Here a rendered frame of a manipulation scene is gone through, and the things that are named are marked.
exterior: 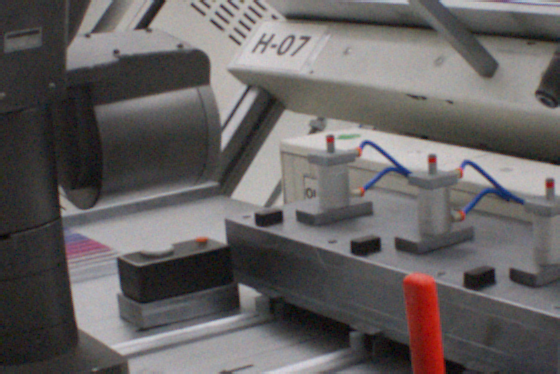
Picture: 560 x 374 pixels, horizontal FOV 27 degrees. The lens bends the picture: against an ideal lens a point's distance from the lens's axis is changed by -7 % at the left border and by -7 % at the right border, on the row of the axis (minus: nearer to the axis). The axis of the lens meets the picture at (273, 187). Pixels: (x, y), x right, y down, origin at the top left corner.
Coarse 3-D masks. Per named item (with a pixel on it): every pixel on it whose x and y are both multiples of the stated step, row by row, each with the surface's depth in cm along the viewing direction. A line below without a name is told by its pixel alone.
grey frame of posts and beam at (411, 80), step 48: (240, 48) 130; (336, 48) 116; (384, 48) 110; (432, 48) 105; (528, 48) 96; (240, 96) 129; (288, 96) 125; (336, 96) 117; (384, 96) 109; (432, 96) 102; (480, 96) 97; (528, 96) 92; (240, 144) 128; (480, 144) 105; (528, 144) 98
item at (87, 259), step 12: (72, 240) 105; (84, 240) 105; (72, 252) 101; (84, 252) 101; (96, 252) 101; (108, 252) 101; (120, 252) 101; (72, 264) 98; (84, 264) 97; (96, 264) 97; (108, 264) 98; (72, 276) 96; (84, 276) 97; (96, 276) 97
